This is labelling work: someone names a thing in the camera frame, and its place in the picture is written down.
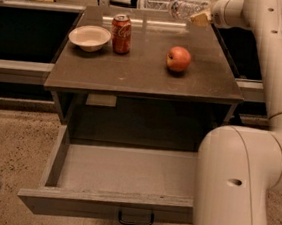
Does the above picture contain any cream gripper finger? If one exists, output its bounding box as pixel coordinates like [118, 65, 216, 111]
[190, 10, 211, 27]

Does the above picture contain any clear plastic water bottle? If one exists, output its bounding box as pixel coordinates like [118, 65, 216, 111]
[167, 0, 210, 21]

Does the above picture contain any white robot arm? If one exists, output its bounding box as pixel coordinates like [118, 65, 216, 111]
[193, 0, 282, 225]

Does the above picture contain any grey open top drawer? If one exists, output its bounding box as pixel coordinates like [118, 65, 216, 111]
[18, 125, 197, 224]

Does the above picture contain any red apple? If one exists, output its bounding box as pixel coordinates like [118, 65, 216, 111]
[166, 46, 191, 72]

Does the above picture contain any red coca-cola can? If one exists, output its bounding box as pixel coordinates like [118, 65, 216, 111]
[111, 14, 132, 54]

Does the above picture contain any grey cabinet table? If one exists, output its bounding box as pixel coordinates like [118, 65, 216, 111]
[39, 0, 253, 144]

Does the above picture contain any white bowl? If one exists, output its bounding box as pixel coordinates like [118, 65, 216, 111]
[68, 25, 111, 53]

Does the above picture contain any white label under tabletop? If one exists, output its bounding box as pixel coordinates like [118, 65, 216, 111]
[86, 93, 117, 107]

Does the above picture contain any white wire basket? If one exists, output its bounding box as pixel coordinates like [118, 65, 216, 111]
[137, 0, 218, 19]

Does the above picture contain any black drawer handle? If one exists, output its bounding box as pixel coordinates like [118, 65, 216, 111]
[118, 211, 155, 225]

